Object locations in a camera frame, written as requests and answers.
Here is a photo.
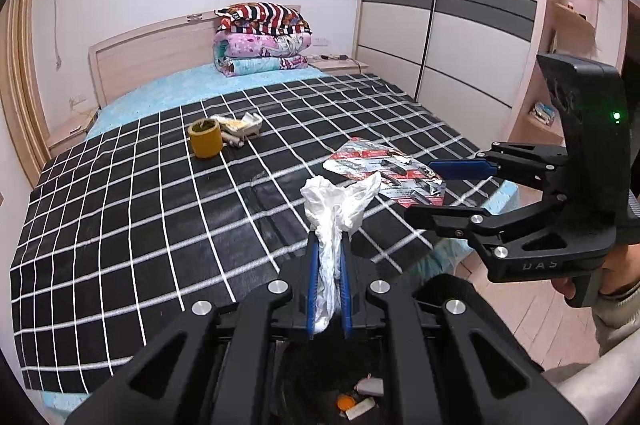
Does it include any white sliding door wardrobe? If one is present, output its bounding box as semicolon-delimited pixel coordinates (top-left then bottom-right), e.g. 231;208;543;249
352;0;551;141

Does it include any pink folded quilt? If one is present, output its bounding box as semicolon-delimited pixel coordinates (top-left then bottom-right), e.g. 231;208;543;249
212;30;315;58

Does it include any stack of folded items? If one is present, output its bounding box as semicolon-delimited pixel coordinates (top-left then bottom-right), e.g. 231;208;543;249
531;102;556;126

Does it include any white paper roll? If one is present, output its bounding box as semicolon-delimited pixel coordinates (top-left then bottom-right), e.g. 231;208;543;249
354;375;385;397

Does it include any blue folded quilt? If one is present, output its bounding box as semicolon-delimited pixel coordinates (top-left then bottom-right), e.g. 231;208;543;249
215;54;309;77

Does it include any bed with blue sheet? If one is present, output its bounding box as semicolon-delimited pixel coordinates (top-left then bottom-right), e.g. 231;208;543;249
30;62;521;418

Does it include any black trash bin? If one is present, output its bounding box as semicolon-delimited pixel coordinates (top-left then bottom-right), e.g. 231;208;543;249
272;274;483;425

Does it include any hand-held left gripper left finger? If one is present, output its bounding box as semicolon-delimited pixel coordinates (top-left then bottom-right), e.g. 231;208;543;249
65;235;321;425

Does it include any pink corner shelf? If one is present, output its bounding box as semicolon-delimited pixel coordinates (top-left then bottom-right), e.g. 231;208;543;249
512;0;601;146

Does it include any wooden door frame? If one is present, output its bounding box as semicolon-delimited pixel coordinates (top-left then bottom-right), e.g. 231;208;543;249
0;0;51;186

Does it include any striped folded quilt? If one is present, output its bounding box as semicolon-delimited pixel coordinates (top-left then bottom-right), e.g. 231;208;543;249
214;2;312;33

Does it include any light grey clothing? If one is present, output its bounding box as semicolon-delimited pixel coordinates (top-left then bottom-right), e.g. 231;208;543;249
542;345;640;411

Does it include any wooden nightstand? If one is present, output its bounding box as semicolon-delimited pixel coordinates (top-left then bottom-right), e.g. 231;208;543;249
307;56;371;76
47;110;98;158

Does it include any beige crumpled wrapper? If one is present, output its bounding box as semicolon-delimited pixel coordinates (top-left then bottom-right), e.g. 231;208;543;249
210;112;264;140

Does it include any wooden headboard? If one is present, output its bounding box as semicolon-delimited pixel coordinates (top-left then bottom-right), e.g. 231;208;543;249
88;2;301;108

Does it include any person's right hand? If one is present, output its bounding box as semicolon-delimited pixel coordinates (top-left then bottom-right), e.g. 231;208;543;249
551;275;578;303

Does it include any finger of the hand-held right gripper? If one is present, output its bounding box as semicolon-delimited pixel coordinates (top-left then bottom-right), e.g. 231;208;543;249
404;192;568;261
427;141;568;196

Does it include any yellow tape roll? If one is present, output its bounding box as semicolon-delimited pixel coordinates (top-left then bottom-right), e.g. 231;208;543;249
188;118;222;159

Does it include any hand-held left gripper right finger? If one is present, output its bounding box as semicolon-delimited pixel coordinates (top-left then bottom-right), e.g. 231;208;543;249
340;237;586;425

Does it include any printed foil packet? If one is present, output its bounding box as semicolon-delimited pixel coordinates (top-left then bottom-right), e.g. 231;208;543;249
322;138;446;206

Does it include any air conditioner cable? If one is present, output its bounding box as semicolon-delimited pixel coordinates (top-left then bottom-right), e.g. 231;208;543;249
54;0;66;68

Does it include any white plastic bag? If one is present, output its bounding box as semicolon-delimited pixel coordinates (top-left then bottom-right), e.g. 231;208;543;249
300;172;382;336

